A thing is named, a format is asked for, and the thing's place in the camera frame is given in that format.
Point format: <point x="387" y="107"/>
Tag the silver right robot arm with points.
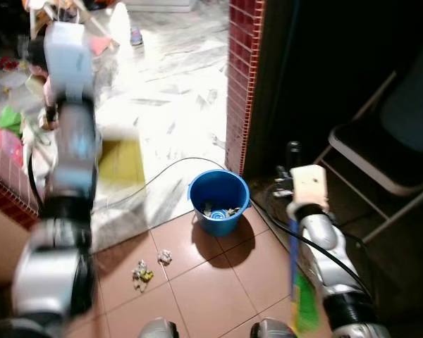
<point x="323" y="239"/>

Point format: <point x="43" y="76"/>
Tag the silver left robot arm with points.
<point x="74" y="148"/>

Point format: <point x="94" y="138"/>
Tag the crumpled paper scraps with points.
<point x="229" y="210"/>

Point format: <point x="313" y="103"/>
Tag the blue plastic bucket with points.
<point x="218" y="220"/>

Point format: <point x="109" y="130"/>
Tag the small white crumpled paper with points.
<point x="164" y="258"/>

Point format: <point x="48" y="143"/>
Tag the dark folding chair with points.
<point x="409" y="113"/>

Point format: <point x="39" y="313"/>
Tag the robot right leg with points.
<point x="271" y="329"/>

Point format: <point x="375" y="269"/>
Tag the robot leg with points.
<point x="271" y="329"/>
<point x="158" y="329"/>

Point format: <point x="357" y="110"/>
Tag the white yellow crumpled wrapper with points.
<point x="142" y="275"/>

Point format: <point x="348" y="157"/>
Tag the robot left leg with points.
<point x="158" y="329"/>

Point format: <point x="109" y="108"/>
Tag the small shoe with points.
<point x="136" y="36"/>

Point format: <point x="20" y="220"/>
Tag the pink cushion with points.
<point x="100" y="46"/>

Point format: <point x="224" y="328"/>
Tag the child in pink shirt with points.
<point x="48" y="90"/>

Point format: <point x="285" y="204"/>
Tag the green plastic bag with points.
<point x="9" y="120"/>

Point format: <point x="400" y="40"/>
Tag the pink mesh bag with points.
<point x="3" y="148"/>

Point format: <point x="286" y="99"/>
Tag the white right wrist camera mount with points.
<point x="310" y="184"/>

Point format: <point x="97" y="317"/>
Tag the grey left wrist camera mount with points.
<point x="69" y="60"/>

